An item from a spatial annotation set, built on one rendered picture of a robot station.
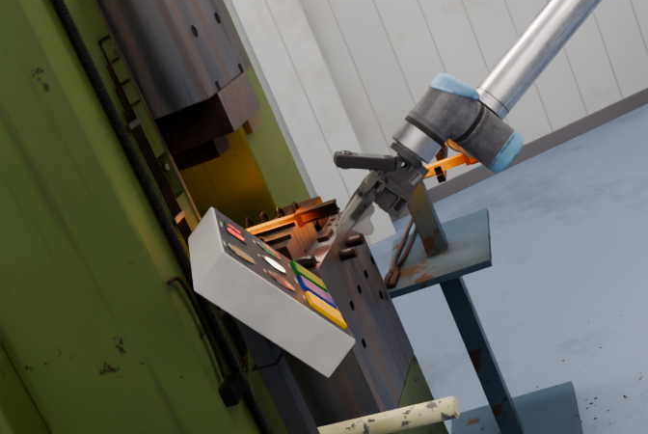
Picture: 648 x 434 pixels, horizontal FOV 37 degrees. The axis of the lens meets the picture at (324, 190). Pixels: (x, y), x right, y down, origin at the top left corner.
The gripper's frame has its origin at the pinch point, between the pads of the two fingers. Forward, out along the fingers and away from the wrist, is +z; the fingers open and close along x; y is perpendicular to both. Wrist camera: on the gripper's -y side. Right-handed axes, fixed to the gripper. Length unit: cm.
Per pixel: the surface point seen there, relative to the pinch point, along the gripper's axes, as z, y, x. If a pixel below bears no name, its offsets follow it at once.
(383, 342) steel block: 21, 41, 47
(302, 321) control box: 13.4, -3.4, -27.0
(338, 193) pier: 13, 78, 304
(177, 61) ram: -7, -42, 32
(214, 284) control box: 16.3, -19.2, -27.1
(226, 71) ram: -11, -31, 44
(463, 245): -10, 54, 73
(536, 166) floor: -60, 158, 307
